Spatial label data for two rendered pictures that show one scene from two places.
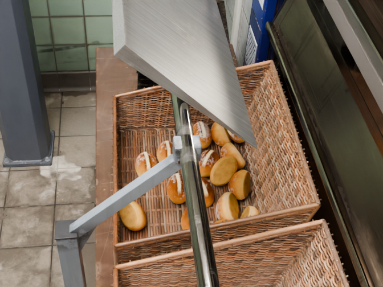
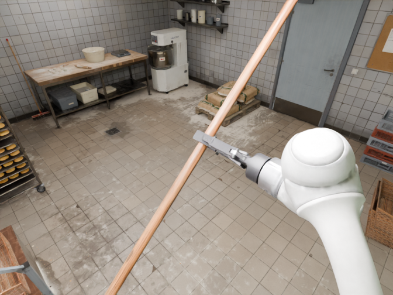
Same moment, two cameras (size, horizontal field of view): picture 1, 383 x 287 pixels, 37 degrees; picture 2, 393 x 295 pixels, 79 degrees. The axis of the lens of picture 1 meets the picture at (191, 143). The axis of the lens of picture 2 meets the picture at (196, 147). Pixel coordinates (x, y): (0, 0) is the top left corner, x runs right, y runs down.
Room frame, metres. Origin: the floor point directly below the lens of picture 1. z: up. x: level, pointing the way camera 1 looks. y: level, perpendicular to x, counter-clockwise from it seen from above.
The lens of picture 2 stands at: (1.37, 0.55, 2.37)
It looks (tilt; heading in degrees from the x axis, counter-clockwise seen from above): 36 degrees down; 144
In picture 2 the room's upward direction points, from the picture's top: straight up
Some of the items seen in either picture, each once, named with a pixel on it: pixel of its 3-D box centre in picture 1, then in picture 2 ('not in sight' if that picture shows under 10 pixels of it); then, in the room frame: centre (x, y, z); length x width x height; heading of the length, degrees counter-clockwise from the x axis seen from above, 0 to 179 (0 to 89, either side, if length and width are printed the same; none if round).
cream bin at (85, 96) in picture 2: not in sight; (84, 92); (-3.76, 1.39, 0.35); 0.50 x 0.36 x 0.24; 11
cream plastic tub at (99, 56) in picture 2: not in sight; (94, 54); (-3.91, 1.80, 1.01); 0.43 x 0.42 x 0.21; 100
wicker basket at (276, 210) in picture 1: (200, 162); not in sight; (1.07, -0.03, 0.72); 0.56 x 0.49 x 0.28; 9
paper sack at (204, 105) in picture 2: not in sight; (212, 102); (-2.07, 3.43, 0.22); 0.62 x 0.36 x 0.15; 105
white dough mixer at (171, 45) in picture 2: not in sight; (166, 61); (-3.69, 3.33, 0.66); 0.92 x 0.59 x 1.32; 100
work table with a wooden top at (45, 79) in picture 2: not in sight; (96, 84); (-3.81, 1.67, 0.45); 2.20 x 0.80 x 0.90; 100
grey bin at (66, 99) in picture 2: not in sight; (64, 98); (-3.69, 0.98, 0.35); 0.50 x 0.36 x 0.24; 10
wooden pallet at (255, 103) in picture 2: not in sight; (228, 106); (-1.93, 3.76, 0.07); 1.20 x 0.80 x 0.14; 100
